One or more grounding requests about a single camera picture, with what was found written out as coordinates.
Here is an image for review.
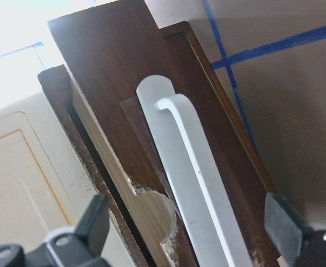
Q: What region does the cream plastic storage box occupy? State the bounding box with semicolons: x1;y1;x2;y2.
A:
0;91;130;267

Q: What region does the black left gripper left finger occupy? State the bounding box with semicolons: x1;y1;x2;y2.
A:
74;194;110;256

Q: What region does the dark wooden drawer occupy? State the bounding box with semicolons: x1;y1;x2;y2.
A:
48;1;197;266

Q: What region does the white drawer handle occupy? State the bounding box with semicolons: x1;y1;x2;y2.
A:
136;75;252;266

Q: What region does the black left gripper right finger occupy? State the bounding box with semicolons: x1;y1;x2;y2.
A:
264;192;312;263

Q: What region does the brown paper table mat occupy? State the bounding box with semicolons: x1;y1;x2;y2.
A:
143;0;326;231

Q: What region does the dark wooden drawer cabinet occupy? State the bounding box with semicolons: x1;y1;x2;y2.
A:
37;21;280;267

